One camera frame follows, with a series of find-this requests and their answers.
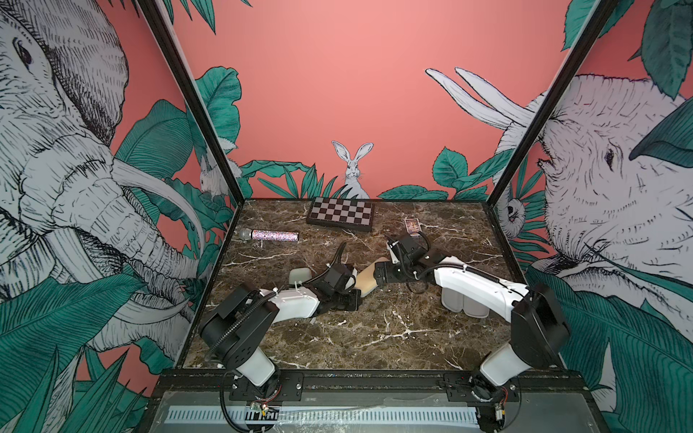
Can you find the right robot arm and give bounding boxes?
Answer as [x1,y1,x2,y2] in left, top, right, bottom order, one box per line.
[373,234,570,402]

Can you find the glitter purple microphone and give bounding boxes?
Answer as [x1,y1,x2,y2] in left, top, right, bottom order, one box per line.
[238,227,300,242]

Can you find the folding chessboard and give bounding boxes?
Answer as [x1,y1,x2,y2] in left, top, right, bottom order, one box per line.
[306,198,375,232]

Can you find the white slotted cable duct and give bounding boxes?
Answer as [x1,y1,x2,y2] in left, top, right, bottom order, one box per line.
[163,405,480,428]

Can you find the playing card box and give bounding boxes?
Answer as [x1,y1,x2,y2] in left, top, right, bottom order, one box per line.
[404,218,422,236]

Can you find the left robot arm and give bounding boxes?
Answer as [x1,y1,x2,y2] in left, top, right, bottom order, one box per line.
[199,263,361,401]

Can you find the grey umbrella case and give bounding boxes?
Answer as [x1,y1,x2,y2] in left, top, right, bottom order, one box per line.
[289,267,313,287]
[441,288,490,319]

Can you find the white umbrella case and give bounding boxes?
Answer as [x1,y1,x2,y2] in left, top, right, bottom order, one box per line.
[355,257,390,298]

